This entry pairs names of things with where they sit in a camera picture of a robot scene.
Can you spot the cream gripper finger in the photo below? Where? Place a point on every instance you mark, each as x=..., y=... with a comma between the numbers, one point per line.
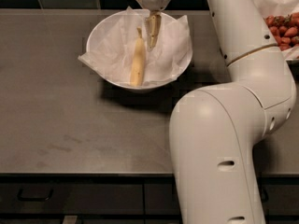
x=153, y=24

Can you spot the yellow banana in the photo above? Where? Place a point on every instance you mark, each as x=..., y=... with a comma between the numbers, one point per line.
x=138, y=62

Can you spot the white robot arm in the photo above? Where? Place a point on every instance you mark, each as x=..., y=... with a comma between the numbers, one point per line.
x=213, y=130

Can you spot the white paper liner right bowl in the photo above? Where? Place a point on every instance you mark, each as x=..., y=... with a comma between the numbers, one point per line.
x=276, y=8

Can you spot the pile of red strawberries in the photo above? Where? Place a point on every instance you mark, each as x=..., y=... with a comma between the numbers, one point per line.
x=285, y=30

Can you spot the right dark drawer front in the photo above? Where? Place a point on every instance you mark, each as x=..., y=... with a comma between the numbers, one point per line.
x=283, y=193

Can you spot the dark drawer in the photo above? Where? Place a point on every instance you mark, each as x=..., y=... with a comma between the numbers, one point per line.
x=283, y=193
x=86, y=199

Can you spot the left dark drawer front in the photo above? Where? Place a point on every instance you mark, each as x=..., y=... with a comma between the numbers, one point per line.
x=86, y=199

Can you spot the right black drawer handle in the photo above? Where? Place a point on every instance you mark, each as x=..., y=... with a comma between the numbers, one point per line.
x=264, y=195

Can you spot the black drawer handle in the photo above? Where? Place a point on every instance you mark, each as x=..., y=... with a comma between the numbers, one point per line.
x=264, y=195
x=34, y=194

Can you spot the left black drawer handle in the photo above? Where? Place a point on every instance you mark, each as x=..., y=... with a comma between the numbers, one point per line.
x=34, y=194

